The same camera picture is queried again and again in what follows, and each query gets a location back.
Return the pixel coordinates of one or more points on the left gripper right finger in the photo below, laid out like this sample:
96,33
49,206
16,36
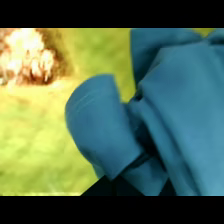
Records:
128,190

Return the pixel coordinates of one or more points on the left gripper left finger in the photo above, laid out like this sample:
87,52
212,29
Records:
100,188

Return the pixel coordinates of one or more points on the blue shirt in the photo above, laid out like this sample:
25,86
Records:
173,110

